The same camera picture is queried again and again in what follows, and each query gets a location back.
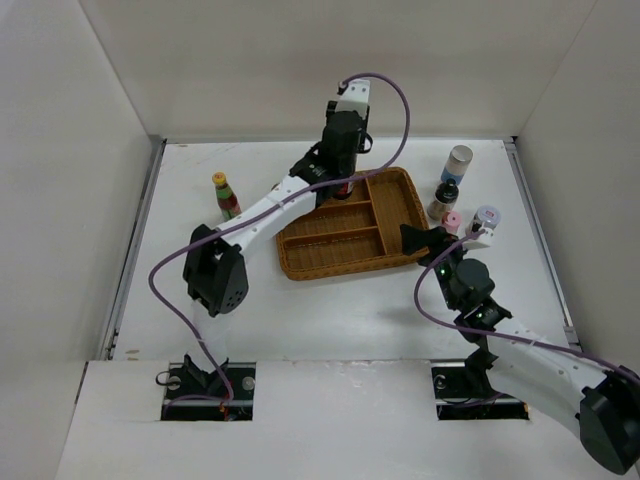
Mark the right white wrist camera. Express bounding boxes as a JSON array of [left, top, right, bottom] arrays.
[[465, 222, 495, 250]]

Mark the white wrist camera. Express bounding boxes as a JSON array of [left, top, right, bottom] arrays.
[[465, 222, 495, 250], [334, 79, 371, 118]]

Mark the pink cap spice jar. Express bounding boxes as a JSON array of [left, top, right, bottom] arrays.
[[441, 211, 462, 235]]

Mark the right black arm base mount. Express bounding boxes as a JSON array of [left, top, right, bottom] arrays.
[[431, 348, 529, 421]]

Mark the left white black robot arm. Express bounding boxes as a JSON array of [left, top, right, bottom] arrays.
[[183, 100, 371, 318]]

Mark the black cap pepper grinder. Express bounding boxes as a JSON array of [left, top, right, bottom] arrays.
[[427, 178, 459, 221]]

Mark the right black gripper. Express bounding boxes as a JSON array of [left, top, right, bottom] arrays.
[[400, 223, 475, 310]]

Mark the right aluminium table rail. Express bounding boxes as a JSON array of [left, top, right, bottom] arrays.
[[504, 137, 582, 351]]

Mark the brown wicker divided tray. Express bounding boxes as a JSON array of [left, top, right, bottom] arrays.
[[276, 167, 428, 281]]

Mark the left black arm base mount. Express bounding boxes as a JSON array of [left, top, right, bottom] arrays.
[[155, 354, 257, 422]]

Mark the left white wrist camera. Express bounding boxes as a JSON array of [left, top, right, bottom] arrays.
[[334, 79, 371, 118]]

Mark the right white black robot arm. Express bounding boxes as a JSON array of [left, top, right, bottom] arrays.
[[400, 224, 639, 475]]

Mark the yellow cap red sauce bottle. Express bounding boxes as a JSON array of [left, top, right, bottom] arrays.
[[212, 172, 242, 220]]

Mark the left aluminium table rail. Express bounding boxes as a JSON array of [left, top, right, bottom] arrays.
[[96, 135, 167, 360]]

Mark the clear lid red label jar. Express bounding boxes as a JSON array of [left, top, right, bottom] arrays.
[[469, 205, 501, 232]]

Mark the black cap clear sauce bottle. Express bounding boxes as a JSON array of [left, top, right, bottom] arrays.
[[333, 181, 354, 200]]

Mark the silver cap blue spice jar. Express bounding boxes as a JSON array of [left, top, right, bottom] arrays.
[[440, 145, 473, 185]]

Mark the aluminium table rail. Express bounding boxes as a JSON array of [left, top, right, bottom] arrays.
[[96, 135, 167, 360], [504, 137, 582, 351]]

